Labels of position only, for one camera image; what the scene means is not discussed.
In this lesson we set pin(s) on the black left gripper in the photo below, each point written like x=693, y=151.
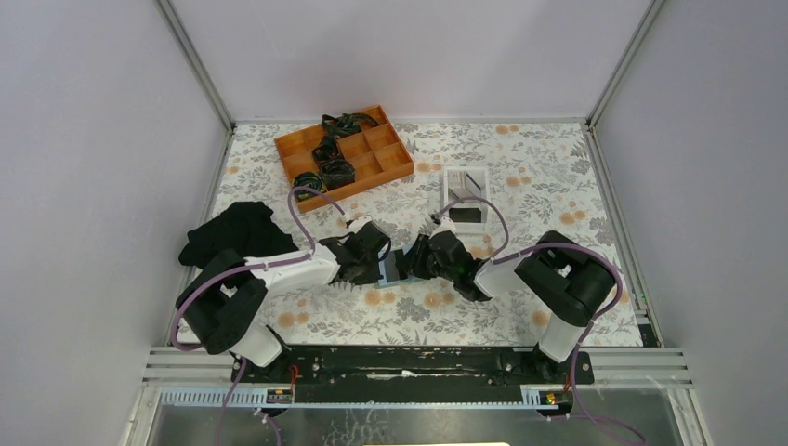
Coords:
x=370, y=279

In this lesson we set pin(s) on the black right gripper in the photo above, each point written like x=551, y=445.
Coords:
x=412, y=263

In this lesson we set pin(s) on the green leather card holder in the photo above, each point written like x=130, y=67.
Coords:
x=390, y=275

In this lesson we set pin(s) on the white plastic card box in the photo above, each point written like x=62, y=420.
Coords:
x=477, y=185

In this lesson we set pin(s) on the black cloth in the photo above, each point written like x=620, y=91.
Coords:
x=244, y=227

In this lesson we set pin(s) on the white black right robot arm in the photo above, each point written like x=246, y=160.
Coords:
x=571, y=280

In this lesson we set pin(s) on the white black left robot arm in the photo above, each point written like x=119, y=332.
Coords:
x=221, y=304

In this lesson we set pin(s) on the black card stack in box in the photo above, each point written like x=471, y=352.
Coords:
x=466, y=215

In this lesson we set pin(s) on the stack of white cards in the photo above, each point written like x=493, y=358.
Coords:
x=456, y=184

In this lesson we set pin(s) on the dark patterned rolled tie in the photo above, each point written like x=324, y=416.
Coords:
x=337, y=173

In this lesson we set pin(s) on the blue yellow rolled tie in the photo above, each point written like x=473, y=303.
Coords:
x=308, y=184

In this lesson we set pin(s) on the orange wooden compartment tray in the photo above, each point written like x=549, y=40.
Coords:
x=376, y=153

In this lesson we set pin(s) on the dark rolled tie middle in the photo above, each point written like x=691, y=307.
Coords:
x=326, y=151

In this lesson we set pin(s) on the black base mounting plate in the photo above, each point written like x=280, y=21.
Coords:
x=420, y=375

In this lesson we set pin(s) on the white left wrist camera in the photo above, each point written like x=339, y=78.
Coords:
x=356, y=224

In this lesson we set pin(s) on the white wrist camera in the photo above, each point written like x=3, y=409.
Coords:
x=356, y=224
x=445, y=224

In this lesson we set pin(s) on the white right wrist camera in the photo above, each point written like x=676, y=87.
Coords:
x=445, y=224

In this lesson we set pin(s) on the aluminium frame rail front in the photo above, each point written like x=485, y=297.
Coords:
x=614, y=368

